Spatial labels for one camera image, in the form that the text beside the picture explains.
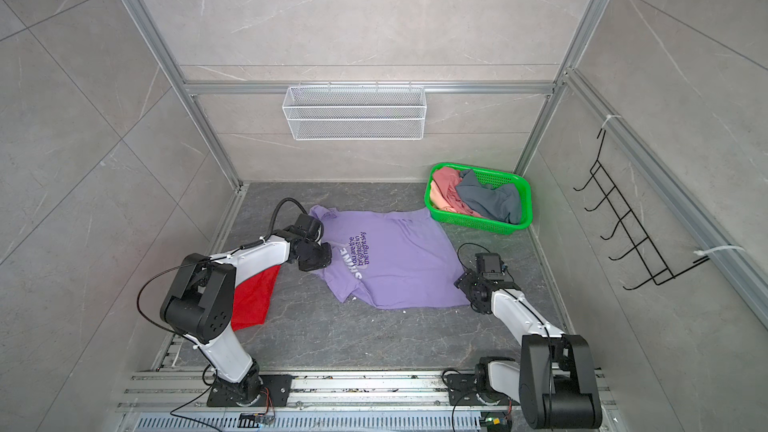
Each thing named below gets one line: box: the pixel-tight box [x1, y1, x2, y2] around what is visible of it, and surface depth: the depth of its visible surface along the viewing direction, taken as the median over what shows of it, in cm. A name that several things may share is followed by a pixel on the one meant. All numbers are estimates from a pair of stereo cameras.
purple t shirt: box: [309, 205, 470, 310], surface depth 100 cm
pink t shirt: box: [430, 167, 484, 218], surface depth 106 cm
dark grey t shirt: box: [456, 169, 521, 225], surface depth 106 cm
